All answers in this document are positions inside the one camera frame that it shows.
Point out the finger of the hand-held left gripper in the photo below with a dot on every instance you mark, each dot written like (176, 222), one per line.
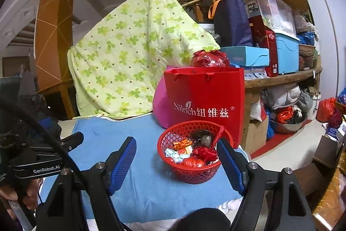
(73, 140)
(48, 125)

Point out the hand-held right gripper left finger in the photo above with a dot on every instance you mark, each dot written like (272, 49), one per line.
(124, 163)

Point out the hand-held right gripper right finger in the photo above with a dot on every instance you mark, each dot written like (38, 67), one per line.
(229, 166)

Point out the red ribbon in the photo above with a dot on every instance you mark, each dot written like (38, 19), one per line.
(205, 154)

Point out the red mesh basket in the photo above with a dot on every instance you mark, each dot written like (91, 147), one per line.
(194, 175)

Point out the red shiny wrapper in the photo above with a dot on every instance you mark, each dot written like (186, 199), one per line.
(193, 163)

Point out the light blue paper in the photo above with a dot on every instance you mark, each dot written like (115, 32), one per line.
(173, 155)

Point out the orange wrapper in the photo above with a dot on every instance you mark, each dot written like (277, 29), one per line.
(183, 143)

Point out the person's left hand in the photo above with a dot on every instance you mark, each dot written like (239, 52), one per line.
(29, 193)

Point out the blue towel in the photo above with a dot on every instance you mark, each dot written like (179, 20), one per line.
(151, 187)

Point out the pink pillow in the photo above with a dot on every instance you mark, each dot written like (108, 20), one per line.
(160, 106)

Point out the metal basin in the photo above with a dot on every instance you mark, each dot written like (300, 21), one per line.
(286, 128)

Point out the brown wooden door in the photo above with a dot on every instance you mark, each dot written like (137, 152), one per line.
(13, 66)

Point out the orange red plastic bag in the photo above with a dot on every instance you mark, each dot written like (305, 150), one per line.
(285, 114)

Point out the red paper bag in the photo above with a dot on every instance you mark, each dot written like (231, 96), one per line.
(202, 90)

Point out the grey white bundle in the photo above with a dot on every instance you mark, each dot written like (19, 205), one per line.
(281, 97)

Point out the wooden cabinet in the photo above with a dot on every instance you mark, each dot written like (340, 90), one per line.
(54, 30)

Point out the brown cardboard box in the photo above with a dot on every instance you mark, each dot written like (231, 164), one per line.
(325, 152)

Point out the white blue packet box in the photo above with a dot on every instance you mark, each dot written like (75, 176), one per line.
(256, 72)

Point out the wooden shelf plank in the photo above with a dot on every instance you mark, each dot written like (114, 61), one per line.
(283, 79)

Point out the white plastic bucket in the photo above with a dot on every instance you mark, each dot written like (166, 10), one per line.
(315, 106)

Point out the green clover print quilt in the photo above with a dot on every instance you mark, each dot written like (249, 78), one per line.
(129, 52)

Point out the light blue flat box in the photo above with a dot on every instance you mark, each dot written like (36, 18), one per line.
(243, 56)

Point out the maroon plastic bag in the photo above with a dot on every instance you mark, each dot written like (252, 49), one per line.
(336, 120)

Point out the dark red box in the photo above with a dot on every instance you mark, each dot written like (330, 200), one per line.
(270, 52)

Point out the light blue storage bin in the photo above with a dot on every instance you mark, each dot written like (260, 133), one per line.
(286, 55)

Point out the blue plastic bag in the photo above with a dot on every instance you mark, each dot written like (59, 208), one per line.
(305, 38)
(342, 97)

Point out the woven basket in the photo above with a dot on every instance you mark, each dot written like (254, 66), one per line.
(306, 50)

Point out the clear plastic storage box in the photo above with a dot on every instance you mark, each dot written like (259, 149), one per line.
(275, 11)

